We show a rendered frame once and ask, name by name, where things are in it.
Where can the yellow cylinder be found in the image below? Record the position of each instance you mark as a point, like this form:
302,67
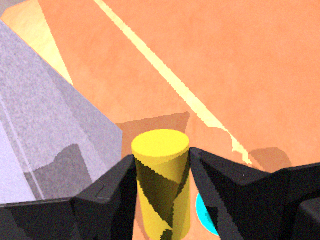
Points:
163,181

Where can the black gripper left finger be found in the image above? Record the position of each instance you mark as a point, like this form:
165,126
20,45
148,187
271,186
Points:
103,211

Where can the cyan circle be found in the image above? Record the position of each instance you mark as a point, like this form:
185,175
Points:
204,215

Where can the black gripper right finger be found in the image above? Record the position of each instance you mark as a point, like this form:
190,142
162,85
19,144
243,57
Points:
249,204

